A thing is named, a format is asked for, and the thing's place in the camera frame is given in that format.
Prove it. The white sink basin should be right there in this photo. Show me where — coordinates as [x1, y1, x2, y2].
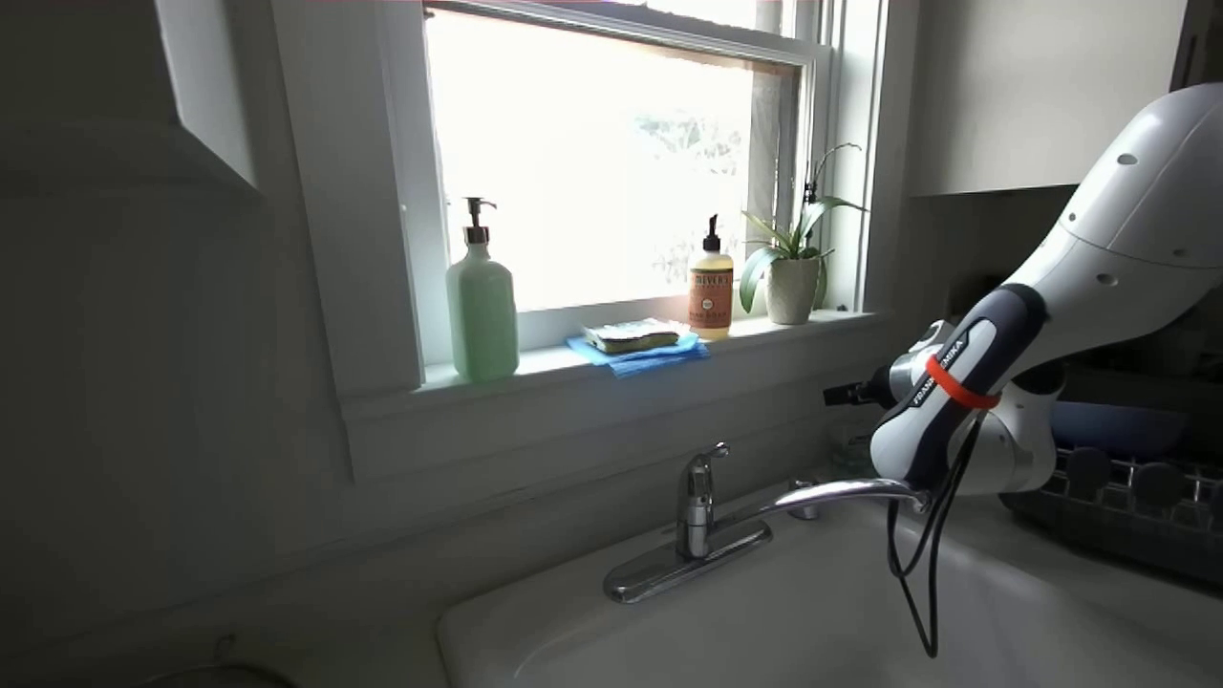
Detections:
[436, 484, 1223, 688]

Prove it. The potted green plant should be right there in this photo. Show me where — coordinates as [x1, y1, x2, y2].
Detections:
[736, 139, 873, 327]

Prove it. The grey dish rack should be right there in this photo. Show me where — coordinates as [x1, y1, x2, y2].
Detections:
[1001, 438, 1223, 593]

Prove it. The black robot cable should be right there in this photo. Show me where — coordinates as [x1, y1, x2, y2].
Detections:
[884, 413, 987, 661]

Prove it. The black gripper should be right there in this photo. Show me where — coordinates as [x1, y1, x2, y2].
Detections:
[822, 373, 898, 413]

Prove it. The blue bowl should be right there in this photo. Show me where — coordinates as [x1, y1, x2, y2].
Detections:
[1051, 397, 1201, 463]

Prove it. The white window frame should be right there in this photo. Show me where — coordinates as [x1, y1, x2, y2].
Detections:
[267, 0, 925, 400]

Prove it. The kitchen sponge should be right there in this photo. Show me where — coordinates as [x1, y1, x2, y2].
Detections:
[585, 316, 684, 359]

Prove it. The chrome sink faucet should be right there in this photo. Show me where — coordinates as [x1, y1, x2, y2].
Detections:
[599, 438, 925, 607]

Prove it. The green soap pump dispenser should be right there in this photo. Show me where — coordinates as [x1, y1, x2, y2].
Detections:
[443, 193, 524, 387]

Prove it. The blue sponge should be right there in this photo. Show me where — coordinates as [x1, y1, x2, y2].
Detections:
[563, 326, 710, 379]

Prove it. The white wall cabinet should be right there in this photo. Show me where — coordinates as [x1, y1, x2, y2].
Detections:
[150, 0, 259, 193]
[906, 0, 1194, 204]

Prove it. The amber soap pump bottle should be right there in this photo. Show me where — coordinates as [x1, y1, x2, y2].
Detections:
[684, 210, 736, 344]

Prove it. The orange cable strap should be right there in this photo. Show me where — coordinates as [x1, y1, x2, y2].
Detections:
[921, 351, 1006, 418]

